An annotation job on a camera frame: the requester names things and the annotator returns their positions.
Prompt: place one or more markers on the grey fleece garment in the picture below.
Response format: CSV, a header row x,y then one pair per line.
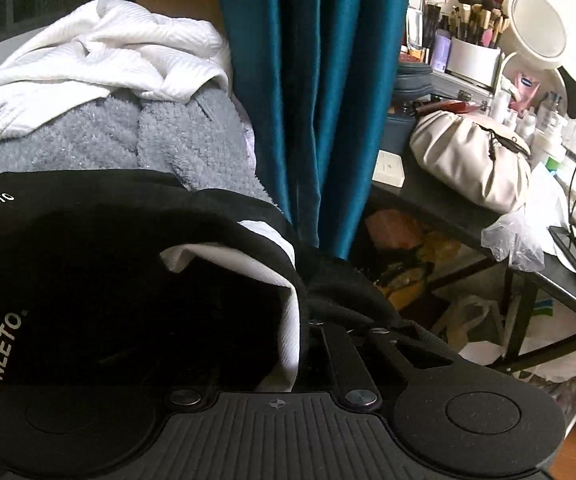
x,y
92,135

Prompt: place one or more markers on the grey cosmetics case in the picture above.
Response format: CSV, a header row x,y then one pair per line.
x,y
433,85

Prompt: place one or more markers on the white brush holder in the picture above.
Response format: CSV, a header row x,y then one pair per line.
x,y
470,57

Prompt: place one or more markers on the bunch of makeup brushes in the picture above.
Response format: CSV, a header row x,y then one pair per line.
x,y
473,17

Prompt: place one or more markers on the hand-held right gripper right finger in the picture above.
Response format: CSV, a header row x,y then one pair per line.
x,y
343,360

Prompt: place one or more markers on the crumpled clear plastic bag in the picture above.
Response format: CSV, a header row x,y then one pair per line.
x,y
513,240

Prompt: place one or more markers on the purple bottle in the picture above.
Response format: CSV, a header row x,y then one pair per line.
x,y
440,50

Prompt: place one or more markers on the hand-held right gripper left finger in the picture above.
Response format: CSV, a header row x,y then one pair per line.
x,y
186,399

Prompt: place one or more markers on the cream ruched bag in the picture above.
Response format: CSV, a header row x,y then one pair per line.
x,y
463,160

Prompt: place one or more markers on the small white wall socket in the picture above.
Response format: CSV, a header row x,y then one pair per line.
x,y
388,167

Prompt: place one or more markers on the cluster of skincare bottles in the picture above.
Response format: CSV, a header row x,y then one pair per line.
x,y
550,110

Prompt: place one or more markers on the white textured shirt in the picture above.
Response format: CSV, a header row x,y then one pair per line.
x,y
92,60

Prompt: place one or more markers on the clutter of bags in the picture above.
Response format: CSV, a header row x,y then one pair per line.
x,y
418,260

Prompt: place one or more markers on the round white mirror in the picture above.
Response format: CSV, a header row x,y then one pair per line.
x,y
538,25

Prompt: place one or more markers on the black printed garment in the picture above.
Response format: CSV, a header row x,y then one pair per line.
x,y
92,260

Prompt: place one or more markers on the teal curtain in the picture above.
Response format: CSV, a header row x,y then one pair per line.
x,y
318,85

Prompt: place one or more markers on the black metal desk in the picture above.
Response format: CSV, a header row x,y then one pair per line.
x,y
520,320

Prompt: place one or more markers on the black oval brush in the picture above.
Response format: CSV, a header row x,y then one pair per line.
x,y
575,95

